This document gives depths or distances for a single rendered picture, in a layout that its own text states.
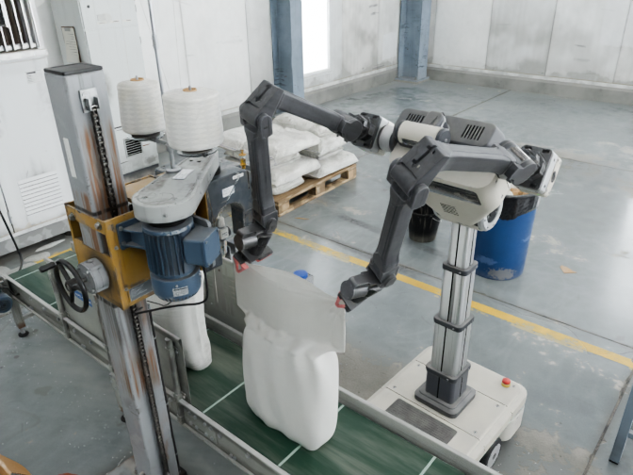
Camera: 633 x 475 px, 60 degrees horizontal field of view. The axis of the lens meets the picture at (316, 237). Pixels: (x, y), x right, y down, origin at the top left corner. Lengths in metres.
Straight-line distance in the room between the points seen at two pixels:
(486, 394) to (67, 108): 2.03
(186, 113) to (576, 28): 8.37
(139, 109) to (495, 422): 1.87
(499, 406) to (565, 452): 0.42
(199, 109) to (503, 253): 2.73
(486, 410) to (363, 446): 0.64
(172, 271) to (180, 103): 0.49
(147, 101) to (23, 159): 2.86
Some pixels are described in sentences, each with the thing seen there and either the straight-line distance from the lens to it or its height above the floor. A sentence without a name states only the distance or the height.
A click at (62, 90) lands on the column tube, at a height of 1.71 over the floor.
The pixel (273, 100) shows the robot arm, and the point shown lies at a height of 1.66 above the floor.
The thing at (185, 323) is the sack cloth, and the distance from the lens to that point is 2.46.
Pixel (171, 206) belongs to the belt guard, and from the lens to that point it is 1.59.
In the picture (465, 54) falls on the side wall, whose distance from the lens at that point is 10.26.
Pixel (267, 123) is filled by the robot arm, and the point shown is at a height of 1.60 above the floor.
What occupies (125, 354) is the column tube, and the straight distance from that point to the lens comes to 2.05.
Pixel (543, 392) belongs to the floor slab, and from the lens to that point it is 3.18.
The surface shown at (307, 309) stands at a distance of 1.85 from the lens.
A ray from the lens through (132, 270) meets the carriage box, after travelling 1.85.
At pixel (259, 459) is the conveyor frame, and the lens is 2.15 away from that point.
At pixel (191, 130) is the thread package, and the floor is 1.59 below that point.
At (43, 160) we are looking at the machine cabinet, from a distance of 4.69.
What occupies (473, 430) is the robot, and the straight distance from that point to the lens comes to 2.51.
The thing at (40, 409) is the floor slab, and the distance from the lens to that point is 3.25.
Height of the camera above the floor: 2.02
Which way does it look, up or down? 27 degrees down
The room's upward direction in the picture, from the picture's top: 1 degrees counter-clockwise
